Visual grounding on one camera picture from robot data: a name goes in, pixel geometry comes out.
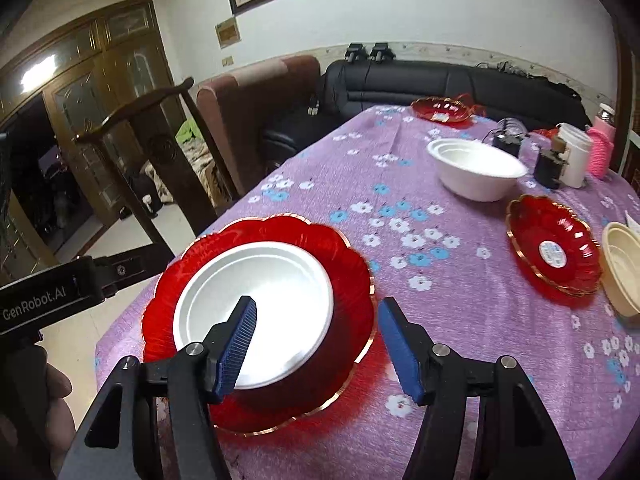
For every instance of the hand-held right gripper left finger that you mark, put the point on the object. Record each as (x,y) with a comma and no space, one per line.
(240,345)

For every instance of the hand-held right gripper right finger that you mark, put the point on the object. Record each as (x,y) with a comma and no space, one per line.
(397,350)

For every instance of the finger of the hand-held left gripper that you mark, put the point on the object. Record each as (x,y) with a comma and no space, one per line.
(130,267)

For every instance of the white foam bowl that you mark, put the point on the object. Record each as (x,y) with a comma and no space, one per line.
(260,285)

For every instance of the large red scalloped plate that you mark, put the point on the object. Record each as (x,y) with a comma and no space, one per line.
(345,300)

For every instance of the white foam bowls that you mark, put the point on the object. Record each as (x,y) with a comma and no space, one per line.
(480,180)

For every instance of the person's left hand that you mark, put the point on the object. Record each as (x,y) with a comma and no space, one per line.
(57,400)

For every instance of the purple floral tablecloth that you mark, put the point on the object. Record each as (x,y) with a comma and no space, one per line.
(450,285)

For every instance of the dark wooden chair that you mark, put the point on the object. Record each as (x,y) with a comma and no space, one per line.
(165,150)

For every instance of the patterned blanket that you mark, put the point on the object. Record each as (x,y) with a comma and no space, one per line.
(200,160)

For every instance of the brown armchair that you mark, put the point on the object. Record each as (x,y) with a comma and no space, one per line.
(235,105)

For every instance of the wooden glass panel door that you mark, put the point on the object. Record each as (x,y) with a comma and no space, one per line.
(125,70)

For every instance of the red scalloped plate white sticker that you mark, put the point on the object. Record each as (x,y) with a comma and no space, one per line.
(565,230)

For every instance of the black motor with beige wheel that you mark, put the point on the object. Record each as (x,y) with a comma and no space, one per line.
(545,170)

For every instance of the beige bowl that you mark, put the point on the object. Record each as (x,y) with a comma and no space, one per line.
(622,270)

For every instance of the small red scalloped plate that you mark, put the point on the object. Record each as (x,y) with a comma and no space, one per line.
(440,107)

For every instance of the clear plastic container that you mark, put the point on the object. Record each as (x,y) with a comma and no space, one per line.
(509,125)

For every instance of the white plastic jar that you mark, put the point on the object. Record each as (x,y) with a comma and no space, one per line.
(577,160)

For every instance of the black leather sofa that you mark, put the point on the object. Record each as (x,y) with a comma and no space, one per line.
(400,85)

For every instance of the pink knit covered bottle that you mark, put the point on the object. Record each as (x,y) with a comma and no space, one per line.
(600,155)

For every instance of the black device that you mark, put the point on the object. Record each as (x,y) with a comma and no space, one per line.
(381,51)
(356,52)

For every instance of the wall switch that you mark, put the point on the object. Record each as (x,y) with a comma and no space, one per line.
(227,60)

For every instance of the small wall placard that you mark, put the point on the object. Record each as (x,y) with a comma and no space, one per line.
(226,32)

